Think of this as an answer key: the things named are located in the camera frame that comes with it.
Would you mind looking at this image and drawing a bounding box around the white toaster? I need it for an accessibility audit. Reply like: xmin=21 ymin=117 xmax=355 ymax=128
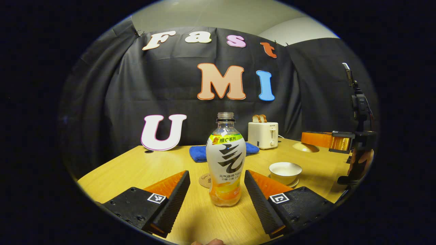
xmin=248 ymin=122 xmax=279 ymax=150

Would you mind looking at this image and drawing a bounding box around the blue towel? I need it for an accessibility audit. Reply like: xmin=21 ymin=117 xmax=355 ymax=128
xmin=189 ymin=142 xmax=260 ymax=163

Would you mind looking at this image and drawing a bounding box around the white ceramic teacup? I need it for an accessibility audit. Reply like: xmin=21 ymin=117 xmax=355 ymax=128
xmin=269 ymin=162 xmax=302 ymax=185

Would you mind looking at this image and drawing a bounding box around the black backdrop cloth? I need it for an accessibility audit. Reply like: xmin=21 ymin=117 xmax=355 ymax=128
xmin=58 ymin=17 xmax=380 ymax=179

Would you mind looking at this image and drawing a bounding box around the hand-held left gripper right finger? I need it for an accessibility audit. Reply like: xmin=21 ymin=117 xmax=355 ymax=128
xmin=244 ymin=169 xmax=336 ymax=239

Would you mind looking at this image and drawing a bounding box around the white saucer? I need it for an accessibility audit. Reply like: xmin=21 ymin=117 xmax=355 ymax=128
xmin=269 ymin=174 xmax=300 ymax=188

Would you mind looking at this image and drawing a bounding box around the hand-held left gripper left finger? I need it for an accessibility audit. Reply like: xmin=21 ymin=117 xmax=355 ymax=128
xmin=102 ymin=170 xmax=190 ymax=238

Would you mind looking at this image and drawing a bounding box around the clear orange water bottle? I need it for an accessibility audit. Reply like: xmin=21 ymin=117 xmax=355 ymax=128
xmin=206 ymin=112 xmax=246 ymax=207

